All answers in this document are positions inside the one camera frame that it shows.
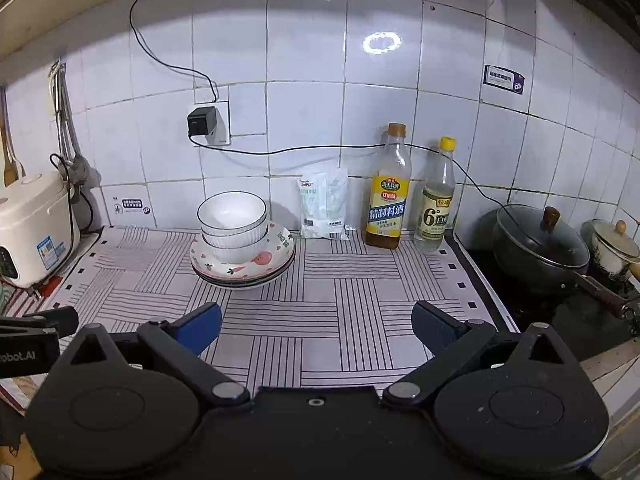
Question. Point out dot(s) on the wooden spatula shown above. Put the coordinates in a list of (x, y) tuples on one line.
[(10, 170)]

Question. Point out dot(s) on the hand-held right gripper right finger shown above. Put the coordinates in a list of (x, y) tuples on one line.
[(432, 327)]

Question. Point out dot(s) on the hanging metal ladle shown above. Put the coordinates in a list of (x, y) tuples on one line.
[(80, 170), (65, 125)]

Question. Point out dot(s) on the white wall socket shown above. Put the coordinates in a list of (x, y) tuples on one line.
[(224, 130)]

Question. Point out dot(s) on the white wall sticker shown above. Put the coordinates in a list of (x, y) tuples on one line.
[(131, 205)]

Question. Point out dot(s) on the black power adapter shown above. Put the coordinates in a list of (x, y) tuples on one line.
[(202, 121)]

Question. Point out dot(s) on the black wok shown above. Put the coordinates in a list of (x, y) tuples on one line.
[(530, 275)]

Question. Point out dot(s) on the red striped cloth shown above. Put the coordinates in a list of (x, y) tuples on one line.
[(25, 300)]

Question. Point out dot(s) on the black gas stove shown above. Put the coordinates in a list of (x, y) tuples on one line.
[(550, 320)]

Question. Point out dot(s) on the pink rabbit print plate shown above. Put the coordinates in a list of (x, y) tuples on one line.
[(277, 245)]

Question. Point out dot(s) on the white rice cooker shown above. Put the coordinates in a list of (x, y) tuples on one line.
[(35, 230)]

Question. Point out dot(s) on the white ribbed bowl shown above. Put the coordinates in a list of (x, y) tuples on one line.
[(235, 256), (252, 241), (232, 215)]

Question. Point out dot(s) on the white enamel pot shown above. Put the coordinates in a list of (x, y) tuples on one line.
[(610, 255)]

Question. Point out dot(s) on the white salt bag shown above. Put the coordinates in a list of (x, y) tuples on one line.
[(322, 205)]

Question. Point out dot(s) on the yellow label cooking wine bottle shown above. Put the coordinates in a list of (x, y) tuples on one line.
[(387, 215)]

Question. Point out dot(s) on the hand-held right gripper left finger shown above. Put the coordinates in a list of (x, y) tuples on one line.
[(202, 327)]

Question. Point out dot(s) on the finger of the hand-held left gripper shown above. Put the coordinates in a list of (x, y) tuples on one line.
[(60, 321)]

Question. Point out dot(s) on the clear vinegar bottle yellow cap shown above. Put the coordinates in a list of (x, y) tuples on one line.
[(434, 220)]

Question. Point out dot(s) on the blue bordered wall sticker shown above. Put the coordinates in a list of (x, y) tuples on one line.
[(502, 79)]

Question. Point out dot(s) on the striped tablecloth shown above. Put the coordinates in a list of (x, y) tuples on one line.
[(325, 285)]

